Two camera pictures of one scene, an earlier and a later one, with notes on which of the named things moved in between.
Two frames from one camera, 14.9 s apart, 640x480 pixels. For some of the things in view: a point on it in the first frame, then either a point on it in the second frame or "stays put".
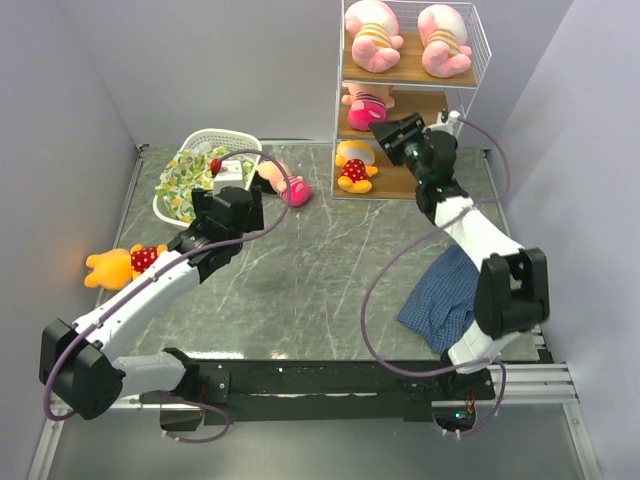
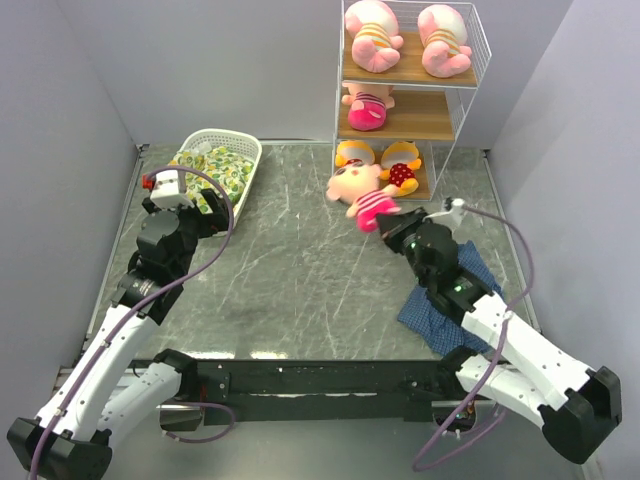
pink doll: (300, 191) to (361, 184)
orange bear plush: (356, 157) stays put
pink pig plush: (374, 25) stays put
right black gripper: (387, 133) to (392, 227)
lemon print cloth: (189, 171) stays put
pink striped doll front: (369, 104) stays put
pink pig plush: (443, 34) stays put
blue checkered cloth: (441, 303) stays put
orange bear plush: (113, 269) to (400, 160)
